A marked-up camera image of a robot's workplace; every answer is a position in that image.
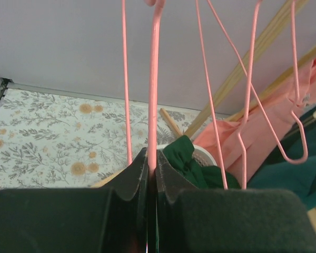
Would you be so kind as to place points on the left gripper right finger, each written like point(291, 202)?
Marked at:
point(190, 219)

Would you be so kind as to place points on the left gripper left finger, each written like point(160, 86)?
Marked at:
point(111, 218)

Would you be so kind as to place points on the salmon garment on hanger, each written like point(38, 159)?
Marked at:
point(257, 133)

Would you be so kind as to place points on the teal shorts on hanger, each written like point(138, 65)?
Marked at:
point(276, 173)

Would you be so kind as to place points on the white laundry basket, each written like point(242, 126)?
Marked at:
point(202, 155)

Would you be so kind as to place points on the dark green garment in basket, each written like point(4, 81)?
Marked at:
point(202, 177)

